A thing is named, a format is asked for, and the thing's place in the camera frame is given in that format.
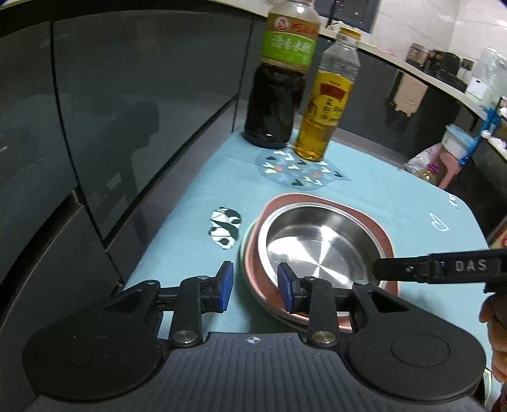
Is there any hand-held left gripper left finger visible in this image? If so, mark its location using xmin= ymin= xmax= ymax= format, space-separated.
xmin=107 ymin=260 xmax=234 ymax=344

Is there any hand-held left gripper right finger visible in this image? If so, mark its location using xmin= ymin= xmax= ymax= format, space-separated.
xmin=277 ymin=262 xmax=416 ymax=344

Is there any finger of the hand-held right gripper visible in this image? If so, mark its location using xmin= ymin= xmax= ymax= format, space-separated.
xmin=372 ymin=255 xmax=436 ymax=284

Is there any pink rectangular dish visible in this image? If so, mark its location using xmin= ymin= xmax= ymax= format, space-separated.
xmin=243 ymin=193 xmax=399 ymax=329

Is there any stainless steel bowl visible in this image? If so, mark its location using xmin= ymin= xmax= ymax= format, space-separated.
xmin=265 ymin=204 xmax=387 ymax=290

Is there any person's right hand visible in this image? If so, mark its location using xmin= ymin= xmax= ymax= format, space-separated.
xmin=478 ymin=293 xmax=507 ymax=381

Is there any teal printed tablecloth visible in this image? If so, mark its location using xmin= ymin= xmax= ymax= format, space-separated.
xmin=123 ymin=129 xmax=494 ymax=397

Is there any pink plastic stool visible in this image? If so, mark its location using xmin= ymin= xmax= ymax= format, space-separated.
xmin=436 ymin=152 xmax=466 ymax=190

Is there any clear plastic bag with bottle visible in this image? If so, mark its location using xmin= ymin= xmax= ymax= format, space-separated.
xmin=406 ymin=143 xmax=444 ymax=185

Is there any white container with blue lid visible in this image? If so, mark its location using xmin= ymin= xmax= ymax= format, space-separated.
xmin=441 ymin=124 xmax=476 ymax=160

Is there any cooking oil bottle yellow label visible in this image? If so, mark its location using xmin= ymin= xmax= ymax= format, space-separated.
xmin=294 ymin=27 xmax=361 ymax=162

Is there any beige hanging board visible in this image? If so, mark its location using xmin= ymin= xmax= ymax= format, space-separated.
xmin=390 ymin=70 xmax=429 ymax=117

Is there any white countertop appliance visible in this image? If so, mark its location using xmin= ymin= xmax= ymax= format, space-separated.
xmin=465 ymin=77 xmax=496 ymax=100

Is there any dark vinegar bottle green label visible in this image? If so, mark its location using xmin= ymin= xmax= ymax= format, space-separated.
xmin=243 ymin=0 xmax=321 ymax=149

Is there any dark grey kitchen cabinet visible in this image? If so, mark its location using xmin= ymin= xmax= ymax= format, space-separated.
xmin=0 ymin=0 xmax=492 ymax=397

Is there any black countertop appliance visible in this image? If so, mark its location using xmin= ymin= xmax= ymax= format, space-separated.
xmin=430 ymin=49 xmax=468 ymax=92

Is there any grey countertop appliance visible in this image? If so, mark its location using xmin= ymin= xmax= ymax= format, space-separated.
xmin=408 ymin=43 xmax=432 ymax=67

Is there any white kitchen countertop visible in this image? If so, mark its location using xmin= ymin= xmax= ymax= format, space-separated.
xmin=317 ymin=24 xmax=492 ymax=119

